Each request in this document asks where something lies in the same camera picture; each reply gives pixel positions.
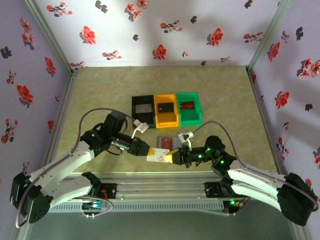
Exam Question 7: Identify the grey card holder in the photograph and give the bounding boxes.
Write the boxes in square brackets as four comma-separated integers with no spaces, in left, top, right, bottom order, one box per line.
[156,136,183,151]

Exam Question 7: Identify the white card red logo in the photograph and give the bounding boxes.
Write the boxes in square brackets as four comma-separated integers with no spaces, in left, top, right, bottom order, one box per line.
[134,103,153,117]
[145,147,170,163]

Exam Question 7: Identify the black VIP card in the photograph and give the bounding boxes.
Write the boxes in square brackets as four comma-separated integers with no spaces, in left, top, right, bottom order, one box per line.
[157,102,175,114]

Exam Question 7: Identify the black plastic bin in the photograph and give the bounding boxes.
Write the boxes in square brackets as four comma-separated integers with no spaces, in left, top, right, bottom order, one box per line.
[131,94,156,130]

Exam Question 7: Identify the yellow plastic bin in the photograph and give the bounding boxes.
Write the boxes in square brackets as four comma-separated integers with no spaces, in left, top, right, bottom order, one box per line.
[153,93,180,129]

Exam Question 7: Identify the green plastic bin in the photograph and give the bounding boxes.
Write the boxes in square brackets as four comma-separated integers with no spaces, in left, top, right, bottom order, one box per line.
[176,91,204,127]

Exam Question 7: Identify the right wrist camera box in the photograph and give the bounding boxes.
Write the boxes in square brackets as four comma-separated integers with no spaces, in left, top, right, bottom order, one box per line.
[177,131,195,145]

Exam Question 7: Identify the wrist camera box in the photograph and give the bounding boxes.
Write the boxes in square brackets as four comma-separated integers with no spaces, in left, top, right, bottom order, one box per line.
[177,131,195,145]
[131,121,150,138]

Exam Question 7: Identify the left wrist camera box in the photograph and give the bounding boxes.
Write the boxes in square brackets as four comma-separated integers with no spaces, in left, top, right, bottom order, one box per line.
[131,121,150,138]

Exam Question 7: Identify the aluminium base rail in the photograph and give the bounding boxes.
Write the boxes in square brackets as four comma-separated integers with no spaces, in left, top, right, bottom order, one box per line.
[24,171,298,201]

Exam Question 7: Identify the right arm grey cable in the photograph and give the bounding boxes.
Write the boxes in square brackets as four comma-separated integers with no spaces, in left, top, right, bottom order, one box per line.
[191,121,320,217]

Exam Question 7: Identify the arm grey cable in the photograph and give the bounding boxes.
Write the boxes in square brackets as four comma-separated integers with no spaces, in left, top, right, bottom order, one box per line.
[15,107,137,229]
[191,121,320,217]

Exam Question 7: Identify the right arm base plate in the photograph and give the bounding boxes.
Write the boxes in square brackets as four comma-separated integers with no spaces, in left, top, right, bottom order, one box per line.
[204,181,251,199]

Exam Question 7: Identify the left arm grey cable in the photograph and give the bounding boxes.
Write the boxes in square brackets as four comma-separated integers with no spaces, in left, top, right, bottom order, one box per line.
[15,107,137,229]

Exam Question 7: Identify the slotted grey cable duct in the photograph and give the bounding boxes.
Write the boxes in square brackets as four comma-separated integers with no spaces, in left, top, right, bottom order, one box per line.
[51,201,225,213]

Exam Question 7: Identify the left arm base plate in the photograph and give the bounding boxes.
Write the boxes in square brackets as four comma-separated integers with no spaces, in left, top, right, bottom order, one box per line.
[89,183,118,200]

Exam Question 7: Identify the aluminium table side rail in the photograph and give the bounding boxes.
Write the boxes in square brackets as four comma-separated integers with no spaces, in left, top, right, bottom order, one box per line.
[246,67,293,180]
[39,69,79,181]

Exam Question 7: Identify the aluminium frame post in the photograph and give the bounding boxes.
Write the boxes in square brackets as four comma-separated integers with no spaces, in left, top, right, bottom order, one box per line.
[246,0,294,72]
[23,0,76,75]

